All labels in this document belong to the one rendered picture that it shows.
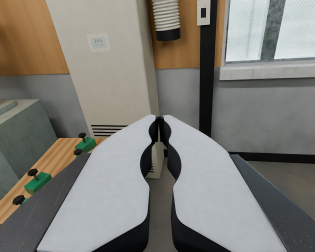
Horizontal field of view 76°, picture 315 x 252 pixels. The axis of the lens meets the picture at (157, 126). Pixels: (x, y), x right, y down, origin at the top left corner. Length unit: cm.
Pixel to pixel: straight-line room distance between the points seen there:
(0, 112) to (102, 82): 81
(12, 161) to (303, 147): 223
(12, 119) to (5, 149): 21
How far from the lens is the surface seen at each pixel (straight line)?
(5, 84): 234
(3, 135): 171
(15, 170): 180
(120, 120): 149
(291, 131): 191
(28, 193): 126
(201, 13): 137
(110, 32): 129
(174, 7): 133
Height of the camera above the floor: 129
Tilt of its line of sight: 32 degrees down
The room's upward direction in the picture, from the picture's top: 7 degrees counter-clockwise
